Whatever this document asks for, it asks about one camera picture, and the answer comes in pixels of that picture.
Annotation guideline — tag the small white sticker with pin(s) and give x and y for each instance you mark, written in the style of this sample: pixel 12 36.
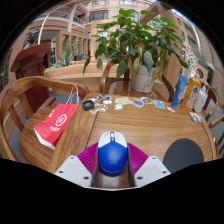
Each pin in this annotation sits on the small white sticker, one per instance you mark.
pixel 118 106
pixel 170 109

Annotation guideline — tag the blue squeeze tube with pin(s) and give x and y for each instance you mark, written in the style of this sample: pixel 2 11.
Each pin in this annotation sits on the blue squeeze tube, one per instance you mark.
pixel 180 90

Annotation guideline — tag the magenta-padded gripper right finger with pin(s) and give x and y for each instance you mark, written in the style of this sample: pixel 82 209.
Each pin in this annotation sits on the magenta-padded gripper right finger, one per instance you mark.
pixel 151 168

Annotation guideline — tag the blue and white computer mouse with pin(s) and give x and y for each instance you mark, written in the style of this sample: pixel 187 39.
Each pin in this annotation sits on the blue and white computer mouse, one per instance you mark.
pixel 112 156

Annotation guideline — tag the dark bust statue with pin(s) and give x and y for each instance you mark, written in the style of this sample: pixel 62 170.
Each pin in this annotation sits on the dark bust statue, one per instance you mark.
pixel 30 40

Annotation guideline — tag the pale yellow sticker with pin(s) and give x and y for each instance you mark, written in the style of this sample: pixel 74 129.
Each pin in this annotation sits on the pale yellow sticker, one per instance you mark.
pixel 123 100

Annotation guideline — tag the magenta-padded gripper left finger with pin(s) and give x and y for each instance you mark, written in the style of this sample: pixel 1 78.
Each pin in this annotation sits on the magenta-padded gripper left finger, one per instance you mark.
pixel 71 168

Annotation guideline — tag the blue and red sticker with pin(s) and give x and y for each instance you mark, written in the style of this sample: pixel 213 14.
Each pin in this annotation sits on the blue and red sticker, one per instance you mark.
pixel 138 103

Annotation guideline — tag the red paper shopping bag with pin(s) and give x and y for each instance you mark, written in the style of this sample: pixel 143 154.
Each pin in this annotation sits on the red paper shopping bag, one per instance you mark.
pixel 55 125

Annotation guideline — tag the yellow dish soap bottle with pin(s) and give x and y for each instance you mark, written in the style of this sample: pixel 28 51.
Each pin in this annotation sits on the yellow dish soap bottle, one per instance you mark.
pixel 190 95

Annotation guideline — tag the dark grey round mouse pad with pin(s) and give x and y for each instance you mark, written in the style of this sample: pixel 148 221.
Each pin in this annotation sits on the dark grey round mouse pad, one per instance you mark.
pixel 183 155

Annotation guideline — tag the dark and white sticker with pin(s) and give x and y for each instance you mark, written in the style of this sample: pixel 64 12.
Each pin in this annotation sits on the dark and white sticker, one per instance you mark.
pixel 102 99

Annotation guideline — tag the clear plastic packet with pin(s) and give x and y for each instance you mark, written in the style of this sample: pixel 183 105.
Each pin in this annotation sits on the clear plastic packet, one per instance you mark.
pixel 196 117

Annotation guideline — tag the white pump bottle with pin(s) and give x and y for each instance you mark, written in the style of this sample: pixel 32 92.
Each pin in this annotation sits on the white pump bottle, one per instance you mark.
pixel 201 100

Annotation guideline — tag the dark red wooden lectern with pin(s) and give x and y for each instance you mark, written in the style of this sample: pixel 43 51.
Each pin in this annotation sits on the dark red wooden lectern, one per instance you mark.
pixel 31 71

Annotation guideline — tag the green plant in white pot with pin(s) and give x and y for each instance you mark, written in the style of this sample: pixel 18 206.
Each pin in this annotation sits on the green plant in white pot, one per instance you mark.
pixel 140 43

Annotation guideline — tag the small black case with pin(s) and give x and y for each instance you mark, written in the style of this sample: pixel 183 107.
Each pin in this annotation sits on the small black case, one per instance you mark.
pixel 88 105

